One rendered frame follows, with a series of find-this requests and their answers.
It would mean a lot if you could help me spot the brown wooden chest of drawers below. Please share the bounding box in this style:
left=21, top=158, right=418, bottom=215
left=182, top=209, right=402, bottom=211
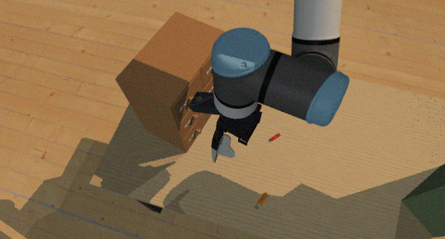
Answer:
left=115, top=12, right=226, bottom=152

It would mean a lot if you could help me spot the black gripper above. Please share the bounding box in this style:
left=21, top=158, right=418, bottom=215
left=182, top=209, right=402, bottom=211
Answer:
left=211, top=104, right=262, bottom=162

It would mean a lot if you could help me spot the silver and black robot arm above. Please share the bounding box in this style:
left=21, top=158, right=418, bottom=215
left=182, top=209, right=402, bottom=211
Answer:
left=189, top=0, right=349, bottom=127

